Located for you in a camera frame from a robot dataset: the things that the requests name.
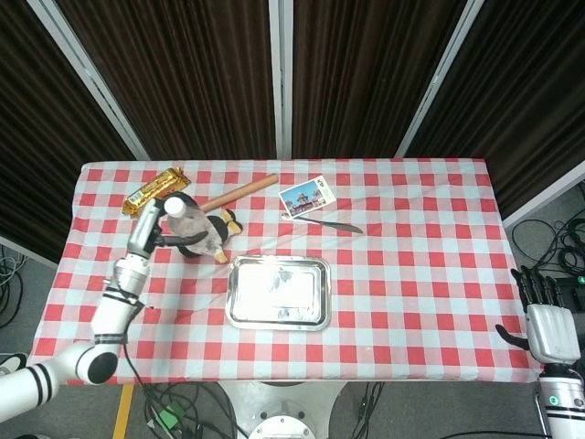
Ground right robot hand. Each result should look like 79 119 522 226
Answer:
495 266 584 366

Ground metal table knife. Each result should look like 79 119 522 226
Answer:
281 212 365 235

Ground black and white plush toy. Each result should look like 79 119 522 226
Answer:
176 208 244 265

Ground golden snack package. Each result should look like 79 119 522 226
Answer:
121 166 192 219

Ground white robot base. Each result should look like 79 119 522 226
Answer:
214 380 351 439

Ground black floor cables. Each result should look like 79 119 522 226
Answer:
510 210 585 275

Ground wooden rolling pin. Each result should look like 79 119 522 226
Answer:
200 173 279 214

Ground picture postcard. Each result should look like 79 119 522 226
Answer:
278 178 337 218

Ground transparent water bottle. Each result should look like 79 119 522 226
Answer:
163 195 224 259

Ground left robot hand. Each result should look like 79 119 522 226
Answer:
125 192 209 260

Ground green connector block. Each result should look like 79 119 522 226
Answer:
154 402 186 430

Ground red white checkered tablecloth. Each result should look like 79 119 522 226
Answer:
29 158 548 386

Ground yellow floor tape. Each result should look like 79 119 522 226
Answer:
112 383 135 439

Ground rectangular metal tray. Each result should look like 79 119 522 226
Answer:
224 255 333 332

